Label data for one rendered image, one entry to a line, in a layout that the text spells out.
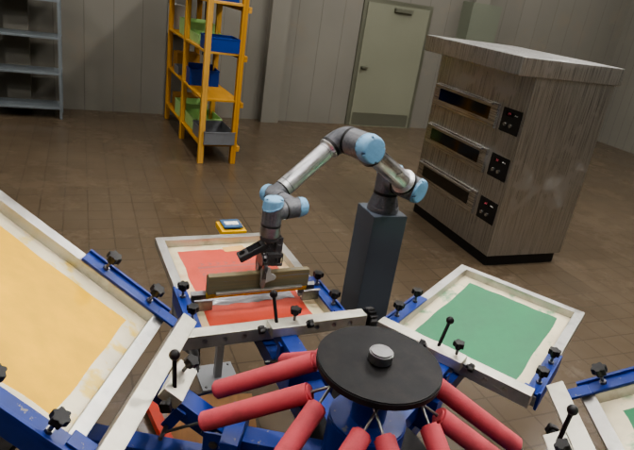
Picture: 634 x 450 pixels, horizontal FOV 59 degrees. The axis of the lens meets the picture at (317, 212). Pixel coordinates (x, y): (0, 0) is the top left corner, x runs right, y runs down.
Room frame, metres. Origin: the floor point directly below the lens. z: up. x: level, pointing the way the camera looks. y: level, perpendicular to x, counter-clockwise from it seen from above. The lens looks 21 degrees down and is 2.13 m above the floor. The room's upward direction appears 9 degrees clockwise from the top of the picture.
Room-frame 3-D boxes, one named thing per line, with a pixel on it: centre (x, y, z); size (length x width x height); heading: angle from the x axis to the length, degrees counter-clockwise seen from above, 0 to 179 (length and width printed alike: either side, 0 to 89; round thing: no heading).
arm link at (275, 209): (1.93, 0.16, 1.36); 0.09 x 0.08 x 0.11; 134
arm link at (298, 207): (2.01, 0.10, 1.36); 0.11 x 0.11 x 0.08; 44
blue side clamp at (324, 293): (2.01, -0.08, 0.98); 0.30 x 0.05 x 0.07; 27
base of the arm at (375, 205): (2.56, -0.31, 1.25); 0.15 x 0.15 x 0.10
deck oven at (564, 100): (5.51, -1.63, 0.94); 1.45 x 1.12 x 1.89; 24
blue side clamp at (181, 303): (1.76, 0.41, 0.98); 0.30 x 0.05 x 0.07; 27
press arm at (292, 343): (1.60, 0.02, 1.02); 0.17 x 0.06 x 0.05; 27
